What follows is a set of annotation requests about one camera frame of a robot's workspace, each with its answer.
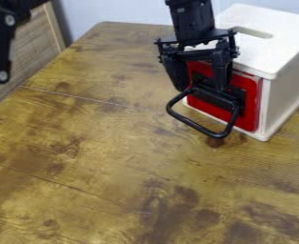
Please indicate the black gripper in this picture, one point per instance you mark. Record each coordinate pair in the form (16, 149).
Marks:
(198, 41)

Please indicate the red drawer front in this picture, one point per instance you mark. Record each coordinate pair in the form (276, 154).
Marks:
(242, 80)

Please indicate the white wooden box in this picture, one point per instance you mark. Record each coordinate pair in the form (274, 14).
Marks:
(267, 37)

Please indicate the black metal drawer handle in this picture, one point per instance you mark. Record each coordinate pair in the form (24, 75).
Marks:
(202, 95)

